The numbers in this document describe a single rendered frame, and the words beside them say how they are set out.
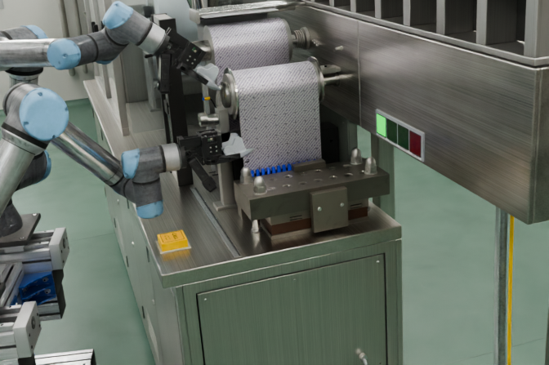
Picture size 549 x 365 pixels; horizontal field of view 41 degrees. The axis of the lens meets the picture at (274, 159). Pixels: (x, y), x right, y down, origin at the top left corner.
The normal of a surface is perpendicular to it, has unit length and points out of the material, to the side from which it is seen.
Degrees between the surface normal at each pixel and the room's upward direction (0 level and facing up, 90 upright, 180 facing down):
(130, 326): 0
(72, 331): 0
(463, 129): 90
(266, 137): 90
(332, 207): 90
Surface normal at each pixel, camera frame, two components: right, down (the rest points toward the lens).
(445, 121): -0.95, 0.16
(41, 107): 0.64, 0.11
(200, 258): -0.07, -0.94
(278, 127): 0.31, 0.29
